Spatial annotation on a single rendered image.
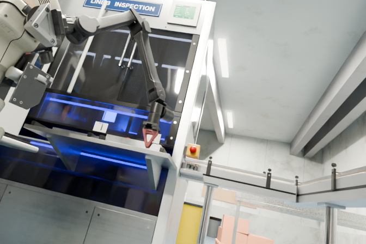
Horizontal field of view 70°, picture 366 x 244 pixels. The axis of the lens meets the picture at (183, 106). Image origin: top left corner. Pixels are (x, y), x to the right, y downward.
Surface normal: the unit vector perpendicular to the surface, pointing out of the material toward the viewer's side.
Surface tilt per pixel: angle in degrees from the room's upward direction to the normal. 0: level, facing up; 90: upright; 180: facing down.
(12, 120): 90
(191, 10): 90
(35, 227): 90
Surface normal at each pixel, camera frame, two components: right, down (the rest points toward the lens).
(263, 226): -0.20, -0.38
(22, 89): 0.87, 0.02
